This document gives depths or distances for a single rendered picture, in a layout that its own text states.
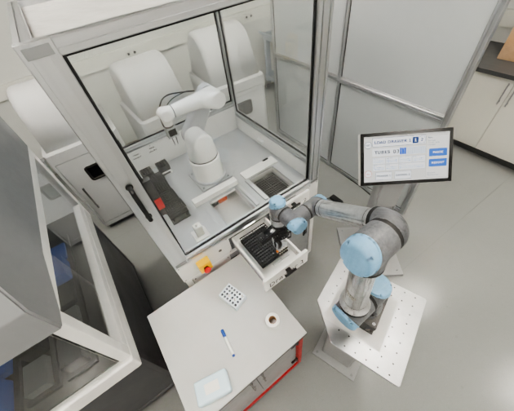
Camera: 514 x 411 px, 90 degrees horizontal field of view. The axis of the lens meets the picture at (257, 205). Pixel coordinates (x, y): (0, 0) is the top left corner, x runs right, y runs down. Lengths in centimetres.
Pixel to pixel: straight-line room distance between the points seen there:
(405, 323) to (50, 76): 161
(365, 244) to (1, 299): 95
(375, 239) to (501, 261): 225
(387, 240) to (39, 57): 98
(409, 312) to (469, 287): 122
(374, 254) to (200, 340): 99
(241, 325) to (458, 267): 195
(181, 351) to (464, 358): 186
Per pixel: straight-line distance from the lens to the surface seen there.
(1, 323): 97
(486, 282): 281
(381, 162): 173
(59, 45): 86
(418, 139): 181
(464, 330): 253
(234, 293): 147
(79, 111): 90
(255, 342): 141
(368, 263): 78
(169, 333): 154
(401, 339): 150
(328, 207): 106
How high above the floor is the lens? 213
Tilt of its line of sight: 48 degrees down
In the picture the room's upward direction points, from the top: 9 degrees counter-clockwise
